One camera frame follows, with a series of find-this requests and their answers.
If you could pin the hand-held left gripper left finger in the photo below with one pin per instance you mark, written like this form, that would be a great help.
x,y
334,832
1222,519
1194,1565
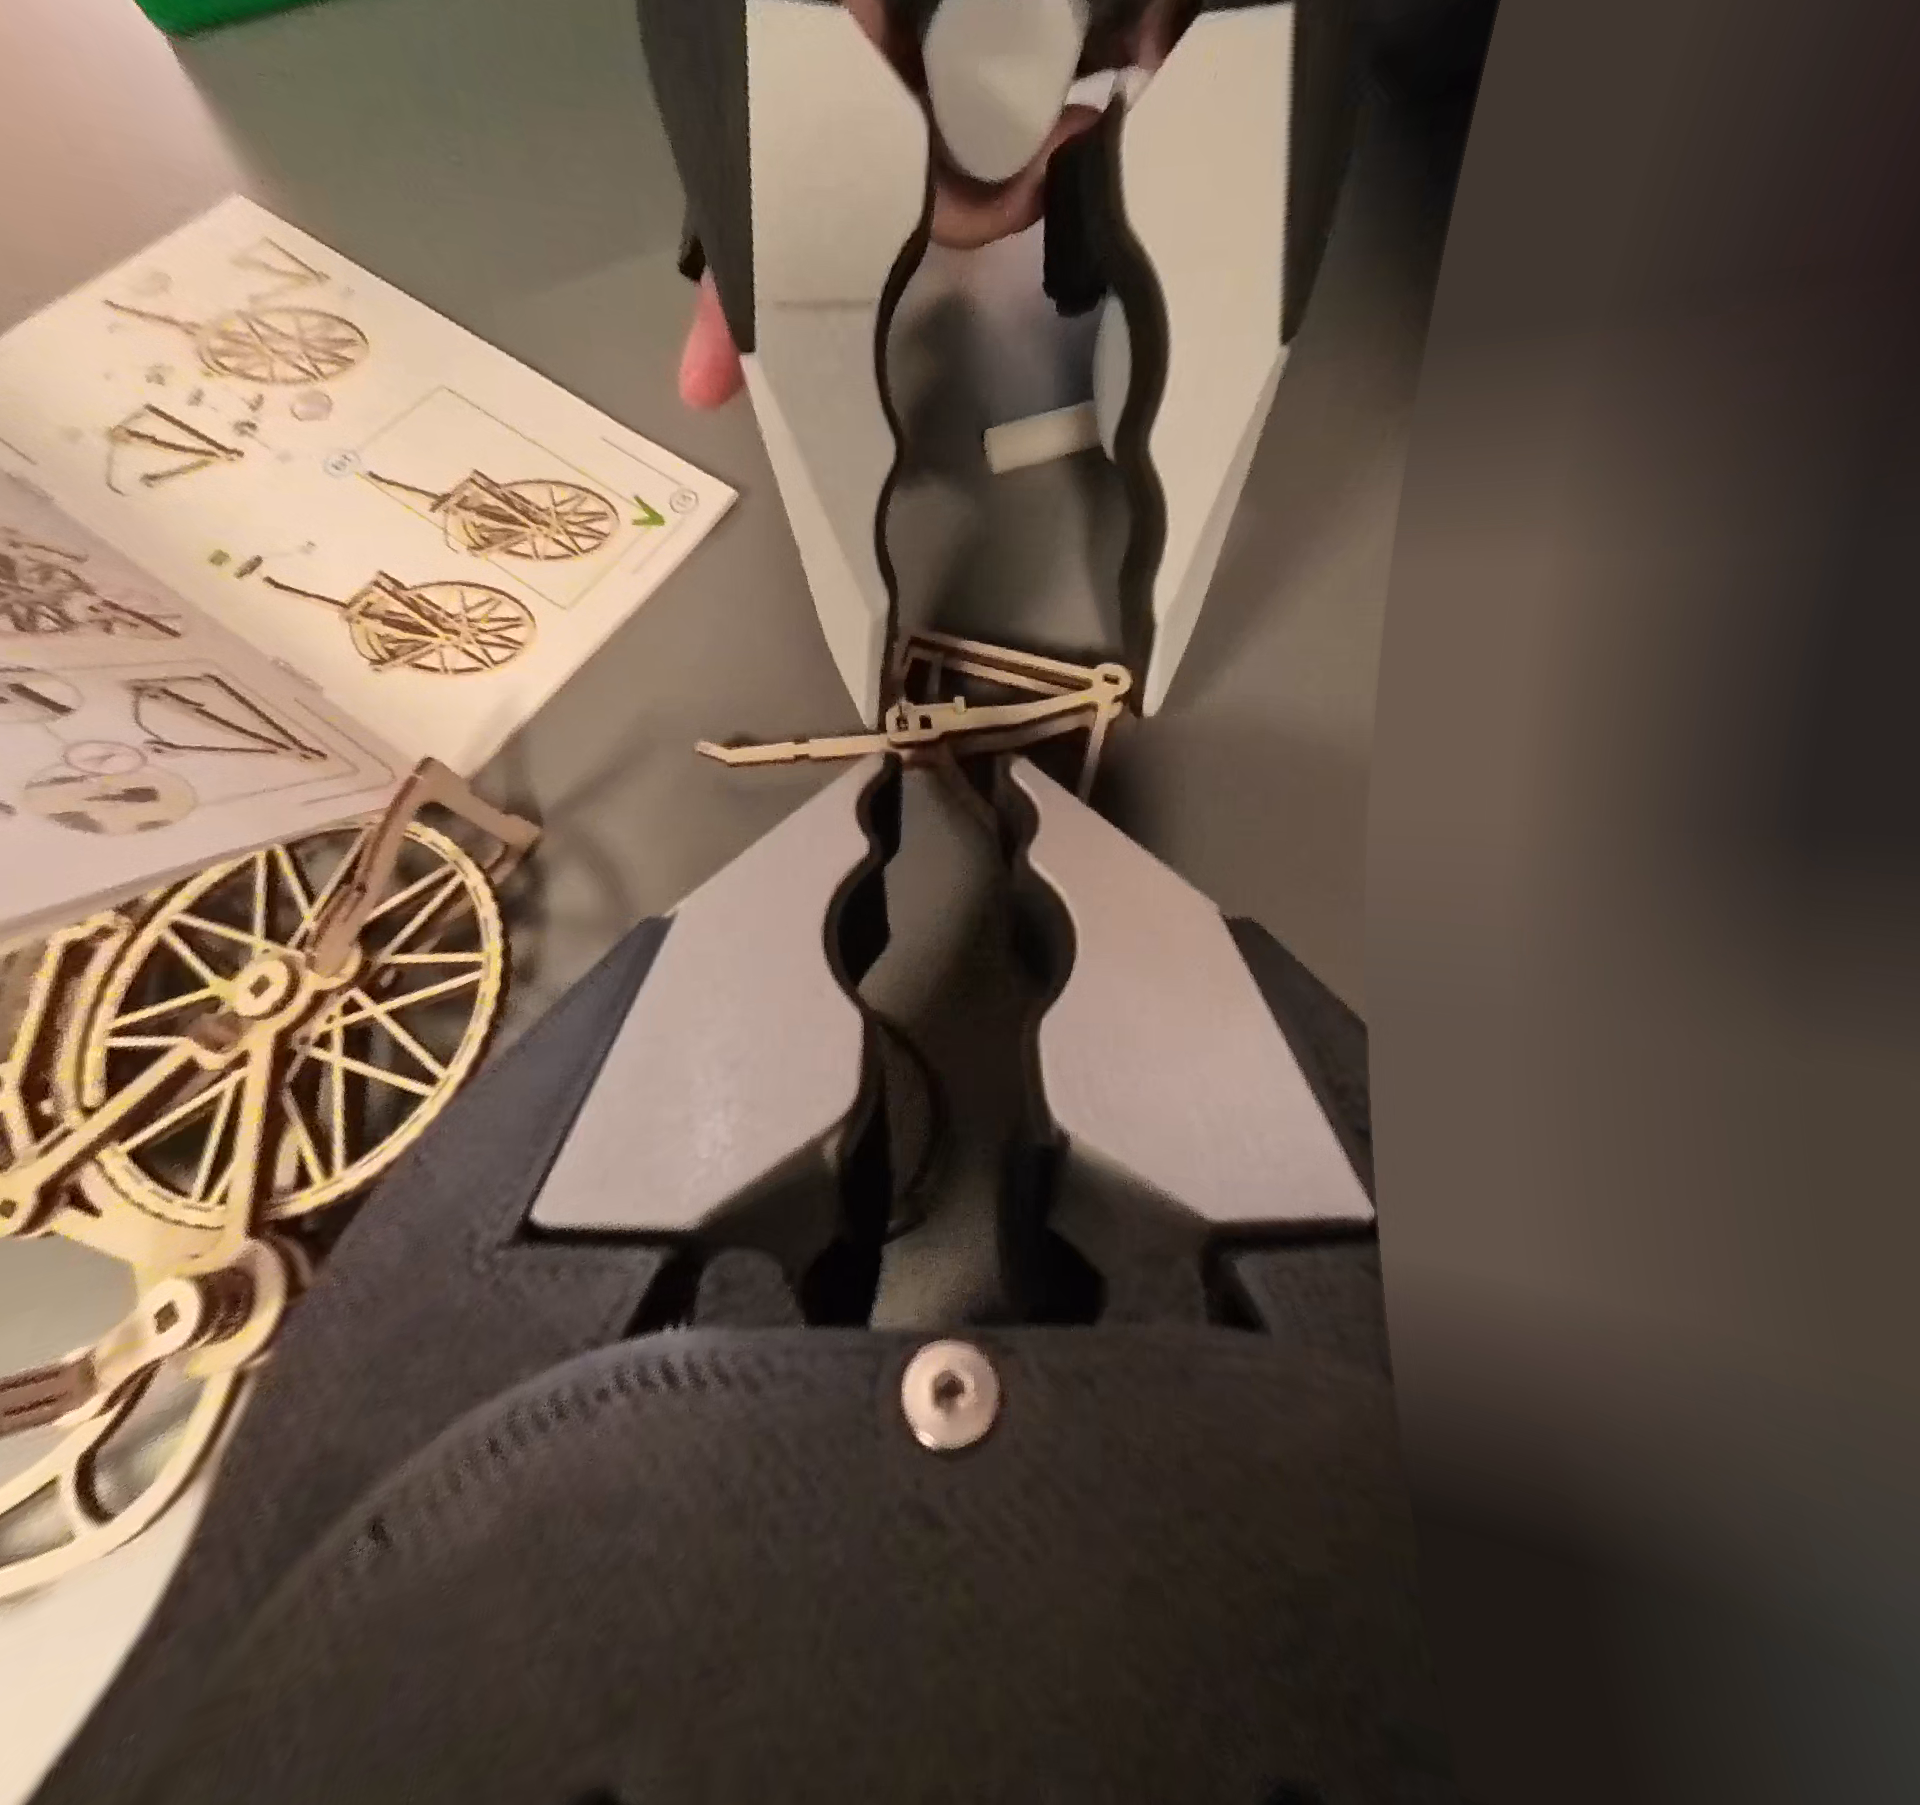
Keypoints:
x,y
705,1085

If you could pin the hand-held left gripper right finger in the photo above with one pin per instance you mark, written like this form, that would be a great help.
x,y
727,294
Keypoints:
x,y
1200,1085

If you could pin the person's right hand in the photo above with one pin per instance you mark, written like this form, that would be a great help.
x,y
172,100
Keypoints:
x,y
707,357

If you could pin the small wooden frame part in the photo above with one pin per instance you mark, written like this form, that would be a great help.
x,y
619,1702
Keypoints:
x,y
915,724

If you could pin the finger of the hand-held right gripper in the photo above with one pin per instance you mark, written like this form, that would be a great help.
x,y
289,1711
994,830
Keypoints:
x,y
1223,261
810,261

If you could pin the white instruction booklet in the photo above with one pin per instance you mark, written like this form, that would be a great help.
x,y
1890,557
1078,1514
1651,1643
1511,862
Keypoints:
x,y
449,335

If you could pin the wooden bicycle model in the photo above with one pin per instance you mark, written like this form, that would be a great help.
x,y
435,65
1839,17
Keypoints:
x,y
270,988

